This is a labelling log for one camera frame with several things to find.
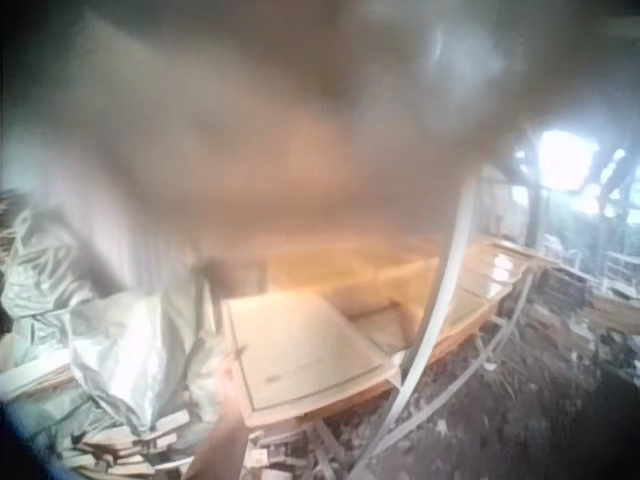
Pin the person's left hand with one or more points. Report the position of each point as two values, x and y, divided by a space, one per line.
228 381

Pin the person's left fingers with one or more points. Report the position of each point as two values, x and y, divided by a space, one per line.
232 366

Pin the light wooden door panel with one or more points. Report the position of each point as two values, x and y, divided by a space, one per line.
300 345

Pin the grey plastic tarp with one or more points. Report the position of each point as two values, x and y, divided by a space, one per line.
115 325

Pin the pile of wood offcuts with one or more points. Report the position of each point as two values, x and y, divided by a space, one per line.
125 450

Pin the wooden planks under tarp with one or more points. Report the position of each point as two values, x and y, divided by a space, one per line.
35 372

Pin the stack of wooden door panels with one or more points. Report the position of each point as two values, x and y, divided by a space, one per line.
450 285

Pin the stack of dark boards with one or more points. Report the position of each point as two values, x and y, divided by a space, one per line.
567 287

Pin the grey metal frame rail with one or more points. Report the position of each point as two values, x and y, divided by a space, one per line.
440 400

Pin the white metal post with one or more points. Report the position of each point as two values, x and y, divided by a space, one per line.
440 300

